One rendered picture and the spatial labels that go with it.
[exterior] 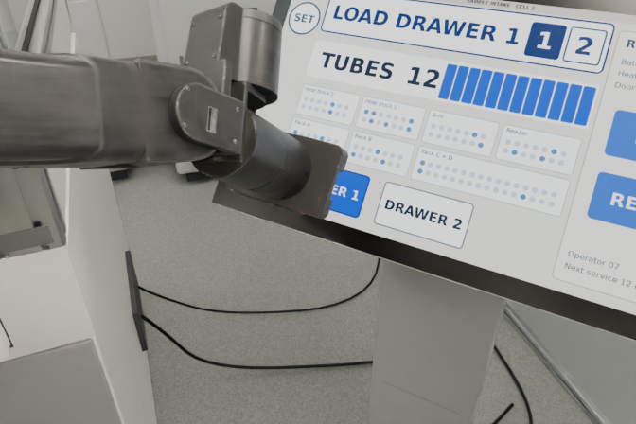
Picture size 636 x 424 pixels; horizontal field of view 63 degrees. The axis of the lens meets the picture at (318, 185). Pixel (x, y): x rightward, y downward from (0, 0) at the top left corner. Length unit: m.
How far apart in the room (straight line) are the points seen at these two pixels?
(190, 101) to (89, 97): 0.06
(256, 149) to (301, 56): 0.28
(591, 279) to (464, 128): 0.18
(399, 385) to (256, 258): 1.24
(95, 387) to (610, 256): 0.64
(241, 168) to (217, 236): 1.79
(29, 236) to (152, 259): 1.48
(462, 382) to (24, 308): 0.57
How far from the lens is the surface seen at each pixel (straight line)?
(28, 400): 0.82
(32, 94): 0.28
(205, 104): 0.33
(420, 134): 0.56
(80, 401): 0.83
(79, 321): 0.72
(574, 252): 0.53
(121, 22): 3.84
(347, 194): 0.56
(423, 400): 0.87
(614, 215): 0.54
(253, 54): 0.39
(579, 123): 0.55
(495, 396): 1.69
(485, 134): 0.55
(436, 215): 0.54
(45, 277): 0.67
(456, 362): 0.78
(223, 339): 1.76
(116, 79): 0.30
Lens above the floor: 1.32
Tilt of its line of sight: 33 degrees down
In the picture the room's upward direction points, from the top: straight up
